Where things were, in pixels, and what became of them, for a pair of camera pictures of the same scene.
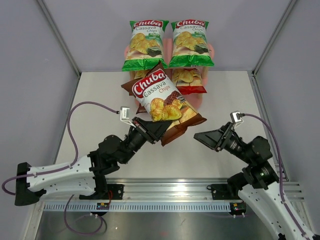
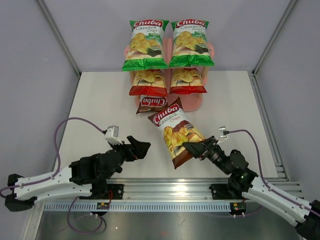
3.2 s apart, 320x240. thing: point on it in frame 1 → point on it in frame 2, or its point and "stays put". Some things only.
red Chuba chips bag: x=188 y=80 stays put
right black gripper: x=216 y=139 → x=197 y=149
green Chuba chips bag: x=190 y=46 stays put
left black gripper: x=152 y=131 → x=139 y=149
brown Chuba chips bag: x=164 y=102 → x=177 y=128
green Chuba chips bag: x=146 y=49 stays put
